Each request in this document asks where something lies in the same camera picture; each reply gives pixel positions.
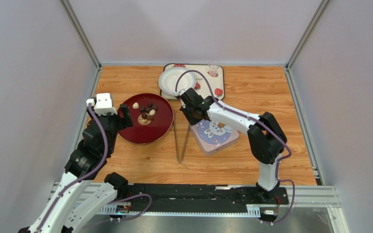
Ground pink chocolate tin box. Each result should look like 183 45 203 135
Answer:
190 126 239 156

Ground silver tin lid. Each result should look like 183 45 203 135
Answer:
190 120 233 138

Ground metal serving tongs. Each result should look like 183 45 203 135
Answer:
173 112 190 164

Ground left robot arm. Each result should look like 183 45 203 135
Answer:
19 103 133 233

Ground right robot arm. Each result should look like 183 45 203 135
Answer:
176 88 289 195

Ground white chocolate piece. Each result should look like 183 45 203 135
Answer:
132 102 139 109

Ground red round tray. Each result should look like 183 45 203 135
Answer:
119 93 174 144

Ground strawberry pattern tray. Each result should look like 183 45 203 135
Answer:
160 64 225 100

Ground white paper plate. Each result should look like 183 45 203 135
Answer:
158 67 196 96

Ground small clear glass cup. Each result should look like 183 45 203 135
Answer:
208 61 220 77

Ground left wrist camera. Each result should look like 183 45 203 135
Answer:
86 93 118 116

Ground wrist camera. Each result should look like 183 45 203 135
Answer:
86 93 118 116
175 88 186 99

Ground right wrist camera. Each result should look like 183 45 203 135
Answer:
175 88 186 99

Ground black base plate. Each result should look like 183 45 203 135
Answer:
116 183 290 214

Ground aluminium frame rail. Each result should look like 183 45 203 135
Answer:
30 181 349 233

